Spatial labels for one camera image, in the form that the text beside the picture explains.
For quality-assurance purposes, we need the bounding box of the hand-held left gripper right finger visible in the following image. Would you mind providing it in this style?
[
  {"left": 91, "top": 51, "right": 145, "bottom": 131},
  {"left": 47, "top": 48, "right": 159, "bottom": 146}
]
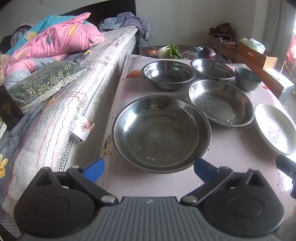
[{"left": 180, "top": 158, "right": 270, "bottom": 206}]

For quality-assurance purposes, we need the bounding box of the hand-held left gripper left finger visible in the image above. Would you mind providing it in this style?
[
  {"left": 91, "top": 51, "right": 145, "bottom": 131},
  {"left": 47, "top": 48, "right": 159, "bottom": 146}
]
[{"left": 35, "top": 158, "right": 119, "bottom": 206}]

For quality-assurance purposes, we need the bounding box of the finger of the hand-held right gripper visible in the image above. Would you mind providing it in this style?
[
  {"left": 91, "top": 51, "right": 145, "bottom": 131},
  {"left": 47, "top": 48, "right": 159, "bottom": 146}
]
[{"left": 275, "top": 154, "right": 296, "bottom": 199}]

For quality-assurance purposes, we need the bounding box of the white ceramic plate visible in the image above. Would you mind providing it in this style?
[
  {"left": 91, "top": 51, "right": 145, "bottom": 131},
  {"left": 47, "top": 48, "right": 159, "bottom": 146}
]
[{"left": 254, "top": 103, "right": 296, "bottom": 155}]

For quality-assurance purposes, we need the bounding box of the large steel plate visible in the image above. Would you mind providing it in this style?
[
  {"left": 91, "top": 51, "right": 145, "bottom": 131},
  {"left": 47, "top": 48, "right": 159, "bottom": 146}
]
[{"left": 111, "top": 95, "right": 212, "bottom": 174}]

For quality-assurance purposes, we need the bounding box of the teal ceramic bowl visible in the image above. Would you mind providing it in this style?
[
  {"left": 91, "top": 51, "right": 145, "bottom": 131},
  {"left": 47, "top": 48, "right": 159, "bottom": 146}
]
[{"left": 235, "top": 67, "right": 262, "bottom": 91}]

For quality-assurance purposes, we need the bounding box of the steel bowl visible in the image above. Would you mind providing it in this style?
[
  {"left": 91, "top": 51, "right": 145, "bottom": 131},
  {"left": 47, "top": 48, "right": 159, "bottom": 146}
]
[
  {"left": 190, "top": 58, "right": 236, "bottom": 82},
  {"left": 141, "top": 61, "right": 196, "bottom": 91}
]

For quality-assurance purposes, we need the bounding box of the pink printed tablecloth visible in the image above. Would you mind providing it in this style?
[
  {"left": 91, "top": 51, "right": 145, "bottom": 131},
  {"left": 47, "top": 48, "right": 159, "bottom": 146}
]
[{"left": 99, "top": 54, "right": 296, "bottom": 220}]

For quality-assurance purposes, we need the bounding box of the mattress label card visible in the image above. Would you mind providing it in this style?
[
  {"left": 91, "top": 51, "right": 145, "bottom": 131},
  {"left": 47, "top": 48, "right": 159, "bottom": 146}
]
[{"left": 69, "top": 115, "right": 96, "bottom": 142}]

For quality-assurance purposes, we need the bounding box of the grey floral bed sheet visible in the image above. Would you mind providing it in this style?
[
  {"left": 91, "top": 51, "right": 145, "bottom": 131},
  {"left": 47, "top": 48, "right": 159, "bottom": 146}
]
[{"left": 0, "top": 100, "right": 53, "bottom": 209}]

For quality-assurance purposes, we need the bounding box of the large cardboard box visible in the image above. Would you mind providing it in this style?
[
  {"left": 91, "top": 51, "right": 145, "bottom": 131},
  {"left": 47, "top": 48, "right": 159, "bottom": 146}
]
[{"left": 248, "top": 61, "right": 295, "bottom": 99}]

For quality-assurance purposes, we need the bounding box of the white mattress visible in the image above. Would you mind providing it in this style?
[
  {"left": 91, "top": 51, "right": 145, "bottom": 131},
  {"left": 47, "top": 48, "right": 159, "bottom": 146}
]
[{"left": 2, "top": 25, "right": 138, "bottom": 237}]

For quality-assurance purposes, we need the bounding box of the green floral pillow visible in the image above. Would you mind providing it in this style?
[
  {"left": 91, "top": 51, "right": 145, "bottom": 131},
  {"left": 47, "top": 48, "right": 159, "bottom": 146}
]
[{"left": 8, "top": 61, "right": 89, "bottom": 109}]

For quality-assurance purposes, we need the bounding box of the pink floral curtain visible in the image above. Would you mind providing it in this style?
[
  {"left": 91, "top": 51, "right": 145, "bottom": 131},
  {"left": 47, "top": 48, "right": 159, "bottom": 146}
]
[{"left": 285, "top": 32, "right": 296, "bottom": 72}]

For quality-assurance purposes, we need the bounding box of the open brown cardboard box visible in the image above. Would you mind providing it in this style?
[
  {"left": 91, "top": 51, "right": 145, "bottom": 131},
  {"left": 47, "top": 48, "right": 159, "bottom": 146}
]
[{"left": 237, "top": 43, "right": 278, "bottom": 69}]

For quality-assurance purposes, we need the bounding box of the red onion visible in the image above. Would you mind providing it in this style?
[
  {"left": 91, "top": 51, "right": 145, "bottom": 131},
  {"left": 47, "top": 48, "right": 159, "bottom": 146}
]
[{"left": 198, "top": 46, "right": 216, "bottom": 60}]

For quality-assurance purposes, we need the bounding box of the napa cabbage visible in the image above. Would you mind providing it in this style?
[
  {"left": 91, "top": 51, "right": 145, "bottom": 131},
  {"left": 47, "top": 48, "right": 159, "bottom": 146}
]
[{"left": 157, "top": 44, "right": 182, "bottom": 59}]

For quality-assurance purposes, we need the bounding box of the white plastic bag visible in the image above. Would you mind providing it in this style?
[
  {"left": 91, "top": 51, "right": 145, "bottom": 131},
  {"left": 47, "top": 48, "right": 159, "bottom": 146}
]
[{"left": 240, "top": 38, "right": 266, "bottom": 54}]

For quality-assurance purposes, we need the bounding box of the pink floral quilt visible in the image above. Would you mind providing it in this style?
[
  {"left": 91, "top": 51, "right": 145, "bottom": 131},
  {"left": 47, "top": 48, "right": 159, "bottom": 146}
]
[{"left": 0, "top": 13, "right": 105, "bottom": 77}]

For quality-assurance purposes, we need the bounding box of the dark paper bag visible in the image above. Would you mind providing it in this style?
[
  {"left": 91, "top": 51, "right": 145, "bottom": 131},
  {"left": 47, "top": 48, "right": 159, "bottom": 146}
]
[{"left": 209, "top": 23, "right": 236, "bottom": 39}]

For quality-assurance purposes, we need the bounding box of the grey clothes pile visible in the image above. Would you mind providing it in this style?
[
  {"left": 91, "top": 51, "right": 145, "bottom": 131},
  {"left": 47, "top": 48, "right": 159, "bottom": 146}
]
[{"left": 98, "top": 13, "right": 152, "bottom": 47}]

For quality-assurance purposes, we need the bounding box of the dark headboard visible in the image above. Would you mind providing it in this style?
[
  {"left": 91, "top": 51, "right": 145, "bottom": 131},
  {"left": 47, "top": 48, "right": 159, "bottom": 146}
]
[{"left": 60, "top": 0, "right": 136, "bottom": 16}]

